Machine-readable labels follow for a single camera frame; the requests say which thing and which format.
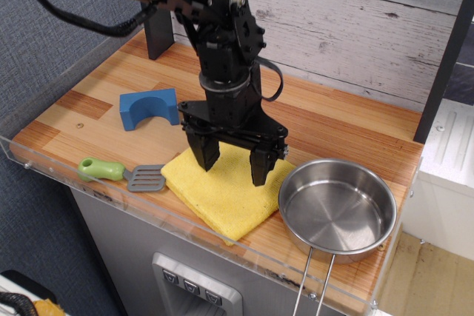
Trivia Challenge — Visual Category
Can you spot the yellow black object bottom corner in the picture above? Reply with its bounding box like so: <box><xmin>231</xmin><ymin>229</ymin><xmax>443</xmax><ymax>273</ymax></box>
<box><xmin>1</xmin><ymin>270</ymin><xmax>67</xmax><ymax>315</ymax></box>

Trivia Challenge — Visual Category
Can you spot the clear acrylic edge guard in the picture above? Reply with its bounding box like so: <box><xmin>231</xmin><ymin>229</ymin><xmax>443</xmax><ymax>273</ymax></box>
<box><xmin>1</xmin><ymin>5</ymin><xmax>442</xmax><ymax>315</ymax></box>

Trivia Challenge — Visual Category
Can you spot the green handled grey toy spatula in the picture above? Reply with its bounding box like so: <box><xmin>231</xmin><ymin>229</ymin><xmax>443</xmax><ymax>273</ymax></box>
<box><xmin>78</xmin><ymin>157</ymin><xmax>166</xmax><ymax>192</ymax></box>

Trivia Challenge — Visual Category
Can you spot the black braided cable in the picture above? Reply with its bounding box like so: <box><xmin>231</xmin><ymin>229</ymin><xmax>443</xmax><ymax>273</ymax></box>
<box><xmin>3</xmin><ymin>0</ymin><xmax>285</xmax><ymax>103</ymax></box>

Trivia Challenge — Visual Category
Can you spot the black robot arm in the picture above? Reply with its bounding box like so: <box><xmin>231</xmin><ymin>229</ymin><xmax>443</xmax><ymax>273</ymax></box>
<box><xmin>137</xmin><ymin>0</ymin><xmax>288</xmax><ymax>186</ymax></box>

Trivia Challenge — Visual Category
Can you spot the silver pot with wire handle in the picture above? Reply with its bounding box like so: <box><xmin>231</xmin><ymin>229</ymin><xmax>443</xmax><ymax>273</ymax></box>
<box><xmin>278</xmin><ymin>158</ymin><xmax>398</xmax><ymax>309</ymax></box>

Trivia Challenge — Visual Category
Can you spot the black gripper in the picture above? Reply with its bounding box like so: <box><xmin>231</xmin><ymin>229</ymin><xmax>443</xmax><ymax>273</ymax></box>
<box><xmin>178</xmin><ymin>87</ymin><xmax>288</xmax><ymax>186</ymax></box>

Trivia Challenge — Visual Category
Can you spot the black upright post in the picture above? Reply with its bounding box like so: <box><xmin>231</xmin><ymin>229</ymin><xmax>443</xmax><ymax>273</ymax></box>
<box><xmin>413</xmin><ymin>0</ymin><xmax>473</xmax><ymax>144</ymax></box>
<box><xmin>144</xmin><ymin>9</ymin><xmax>175</xmax><ymax>60</ymax></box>

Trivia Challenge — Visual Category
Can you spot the black right upright post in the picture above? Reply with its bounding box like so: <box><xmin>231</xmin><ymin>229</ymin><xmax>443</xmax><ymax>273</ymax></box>
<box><xmin>413</xmin><ymin>0</ymin><xmax>473</xmax><ymax>144</ymax></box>

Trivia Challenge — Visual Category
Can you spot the yellow cloth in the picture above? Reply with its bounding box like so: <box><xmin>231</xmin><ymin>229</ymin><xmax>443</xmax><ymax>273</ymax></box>
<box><xmin>161</xmin><ymin>143</ymin><xmax>295</xmax><ymax>246</ymax></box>

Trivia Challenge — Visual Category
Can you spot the grey toy cabinet front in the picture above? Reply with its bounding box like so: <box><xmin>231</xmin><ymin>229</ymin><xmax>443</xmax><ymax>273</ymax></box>
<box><xmin>70</xmin><ymin>186</ymin><xmax>356</xmax><ymax>316</ymax></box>

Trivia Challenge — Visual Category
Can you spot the blue arch wooden block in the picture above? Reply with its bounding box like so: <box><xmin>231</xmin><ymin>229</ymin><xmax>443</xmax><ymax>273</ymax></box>
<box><xmin>119</xmin><ymin>88</ymin><xmax>180</xmax><ymax>131</ymax></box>

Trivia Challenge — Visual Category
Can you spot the white ridged appliance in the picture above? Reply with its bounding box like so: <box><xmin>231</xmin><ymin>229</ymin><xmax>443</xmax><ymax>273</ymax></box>
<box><xmin>401</xmin><ymin>99</ymin><xmax>473</xmax><ymax>260</ymax></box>

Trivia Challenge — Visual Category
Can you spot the black left upright post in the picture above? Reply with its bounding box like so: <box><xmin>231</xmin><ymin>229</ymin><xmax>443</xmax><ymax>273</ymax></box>
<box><xmin>144</xmin><ymin>9</ymin><xmax>175</xmax><ymax>60</ymax></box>

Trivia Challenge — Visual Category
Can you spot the silver button control panel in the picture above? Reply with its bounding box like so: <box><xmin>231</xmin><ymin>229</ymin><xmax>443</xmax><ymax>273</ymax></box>
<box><xmin>152</xmin><ymin>252</ymin><xmax>244</xmax><ymax>316</ymax></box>

